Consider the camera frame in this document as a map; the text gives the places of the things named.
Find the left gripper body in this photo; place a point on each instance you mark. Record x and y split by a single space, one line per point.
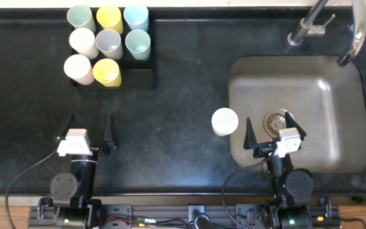
98 149

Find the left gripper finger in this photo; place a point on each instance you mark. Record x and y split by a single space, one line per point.
70 124
110 136

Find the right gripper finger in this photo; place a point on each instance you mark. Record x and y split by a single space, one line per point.
294 122
249 138

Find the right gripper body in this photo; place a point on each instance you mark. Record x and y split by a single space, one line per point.
264 149

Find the white cup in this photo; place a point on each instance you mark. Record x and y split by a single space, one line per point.
224 121
82 40

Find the pink cup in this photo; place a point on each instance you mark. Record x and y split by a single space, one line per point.
77 67

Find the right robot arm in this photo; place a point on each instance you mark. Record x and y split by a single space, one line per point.
299 186

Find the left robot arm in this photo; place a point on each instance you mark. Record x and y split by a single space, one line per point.
84 175

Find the steel sink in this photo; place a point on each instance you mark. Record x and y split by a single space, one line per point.
322 95

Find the yellow cup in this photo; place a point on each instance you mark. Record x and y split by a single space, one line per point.
106 71
108 17

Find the black tray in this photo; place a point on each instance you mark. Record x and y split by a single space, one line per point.
138 79

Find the grey cup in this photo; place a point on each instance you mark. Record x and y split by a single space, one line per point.
108 41

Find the steel tap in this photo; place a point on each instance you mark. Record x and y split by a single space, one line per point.
300 28

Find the green cup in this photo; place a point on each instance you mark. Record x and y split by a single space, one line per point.
137 43
79 16

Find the blue cup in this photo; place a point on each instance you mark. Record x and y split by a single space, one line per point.
135 16

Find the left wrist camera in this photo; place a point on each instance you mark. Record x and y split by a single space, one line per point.
74 141

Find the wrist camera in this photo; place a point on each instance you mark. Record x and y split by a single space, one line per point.
288 141
74 141

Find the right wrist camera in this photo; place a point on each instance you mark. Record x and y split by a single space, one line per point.
288 141

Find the mounting rail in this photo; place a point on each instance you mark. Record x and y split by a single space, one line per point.
164 211

